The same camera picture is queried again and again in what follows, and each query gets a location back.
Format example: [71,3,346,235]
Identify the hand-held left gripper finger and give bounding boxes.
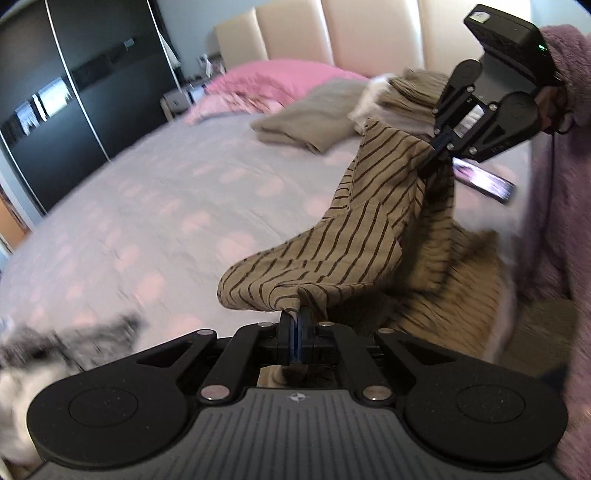
[135,312,296,406]
[296,310,455,406]

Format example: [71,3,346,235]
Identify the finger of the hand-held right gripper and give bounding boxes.
[418,88,474,174]
[438,104,497,160]

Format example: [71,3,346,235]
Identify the tan striped button shirt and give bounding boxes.
[217,117,513,384]

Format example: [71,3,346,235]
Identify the person's right forearm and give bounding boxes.
[538,24,591,153]

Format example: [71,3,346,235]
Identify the stack of folded clothes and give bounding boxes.
[351,69,458,139]

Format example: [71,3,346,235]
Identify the person's right hand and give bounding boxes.
[536,88,578,134]

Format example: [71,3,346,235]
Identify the smartphone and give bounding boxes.
[452,157,517,204]

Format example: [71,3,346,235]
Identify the cream padded headboard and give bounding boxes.
[213,0,490,81]

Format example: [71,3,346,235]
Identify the taupe folded garment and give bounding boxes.
[250,78,372,154]

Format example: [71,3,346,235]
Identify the purple fluffy robe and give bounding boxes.
[510,134,591,480]

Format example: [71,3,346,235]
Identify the pink pillow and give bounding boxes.
[185,60,370,125]

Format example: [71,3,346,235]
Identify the bed with pink dotted sheet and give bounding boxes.
[0,106,532,370]

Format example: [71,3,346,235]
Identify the dark floral garment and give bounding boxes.
[0,311,146,370]

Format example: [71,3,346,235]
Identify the white nightstand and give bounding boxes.
[161,88,206,123]

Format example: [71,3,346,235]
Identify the white garment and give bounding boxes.
[0,360,70,467]

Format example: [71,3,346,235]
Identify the black wardrobe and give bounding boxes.
[0,0,181,215]

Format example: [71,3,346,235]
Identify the wooden door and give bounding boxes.
[0,187,35,252]

